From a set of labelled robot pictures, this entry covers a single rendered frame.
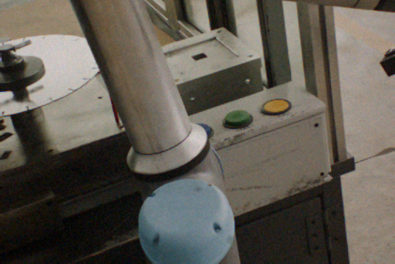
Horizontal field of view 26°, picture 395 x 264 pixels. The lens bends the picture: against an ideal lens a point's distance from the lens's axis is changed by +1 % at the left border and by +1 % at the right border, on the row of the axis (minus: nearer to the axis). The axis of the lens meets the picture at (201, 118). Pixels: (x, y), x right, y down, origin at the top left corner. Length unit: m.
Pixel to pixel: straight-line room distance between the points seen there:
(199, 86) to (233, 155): 0.23
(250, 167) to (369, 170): 1.49
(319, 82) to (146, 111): 0.42
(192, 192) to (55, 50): 0.65
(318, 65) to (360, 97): 1.87
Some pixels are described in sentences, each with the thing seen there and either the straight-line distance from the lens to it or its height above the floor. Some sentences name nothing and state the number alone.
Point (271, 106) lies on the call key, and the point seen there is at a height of 0.90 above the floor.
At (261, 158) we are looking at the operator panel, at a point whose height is 0.84.
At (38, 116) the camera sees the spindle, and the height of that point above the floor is 0.86.
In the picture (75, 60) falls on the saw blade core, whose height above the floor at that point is 0.95.
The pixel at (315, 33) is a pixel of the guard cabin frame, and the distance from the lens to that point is 1.38.
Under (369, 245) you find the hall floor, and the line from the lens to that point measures 2.52.
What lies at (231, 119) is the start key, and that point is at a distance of 1.35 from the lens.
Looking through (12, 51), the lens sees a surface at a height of 1.00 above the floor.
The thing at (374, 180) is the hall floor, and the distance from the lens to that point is 2.79.
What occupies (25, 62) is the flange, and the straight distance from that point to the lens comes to 1.59.
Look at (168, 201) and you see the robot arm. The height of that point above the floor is 0.98.
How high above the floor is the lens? 1.56
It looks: 29 degrees down
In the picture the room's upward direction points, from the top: 11 degrees counter-clockwise
